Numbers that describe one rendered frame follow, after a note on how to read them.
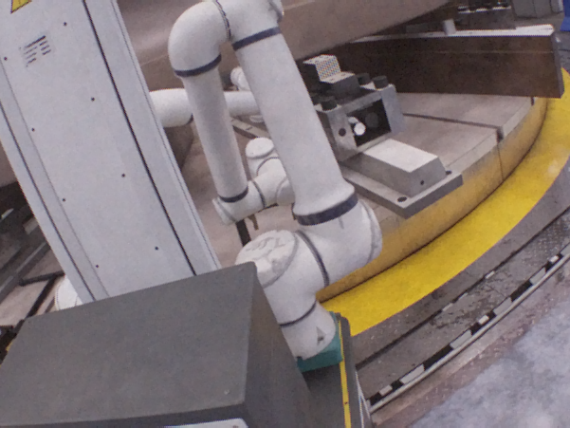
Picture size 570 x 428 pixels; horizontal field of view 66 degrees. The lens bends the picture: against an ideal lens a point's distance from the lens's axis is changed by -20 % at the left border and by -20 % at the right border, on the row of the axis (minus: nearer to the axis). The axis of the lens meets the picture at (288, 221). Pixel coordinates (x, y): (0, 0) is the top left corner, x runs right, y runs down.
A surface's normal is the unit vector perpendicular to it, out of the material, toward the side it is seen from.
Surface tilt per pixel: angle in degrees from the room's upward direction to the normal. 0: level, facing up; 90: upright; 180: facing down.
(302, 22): 90
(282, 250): 8
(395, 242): 90
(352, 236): 80
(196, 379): 0
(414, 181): 90
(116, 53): 90
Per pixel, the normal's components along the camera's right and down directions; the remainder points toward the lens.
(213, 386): -0.31, -0.84
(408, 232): 0.40, 0.32
